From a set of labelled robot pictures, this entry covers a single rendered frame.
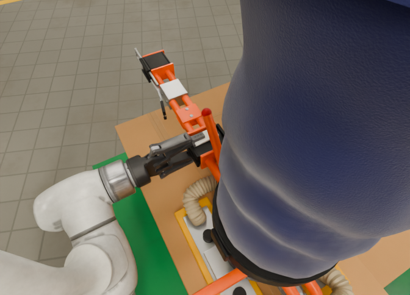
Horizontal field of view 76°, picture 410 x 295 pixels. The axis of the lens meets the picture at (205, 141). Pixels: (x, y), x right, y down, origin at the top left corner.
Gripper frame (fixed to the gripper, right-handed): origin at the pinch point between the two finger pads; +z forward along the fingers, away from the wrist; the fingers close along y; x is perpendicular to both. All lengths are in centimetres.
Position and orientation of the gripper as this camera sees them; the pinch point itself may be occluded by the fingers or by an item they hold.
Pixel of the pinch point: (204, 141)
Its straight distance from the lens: 68.9
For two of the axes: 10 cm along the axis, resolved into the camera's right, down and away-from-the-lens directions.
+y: 0.1, 5.7, 8.2
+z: 8.8, -4.0, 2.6
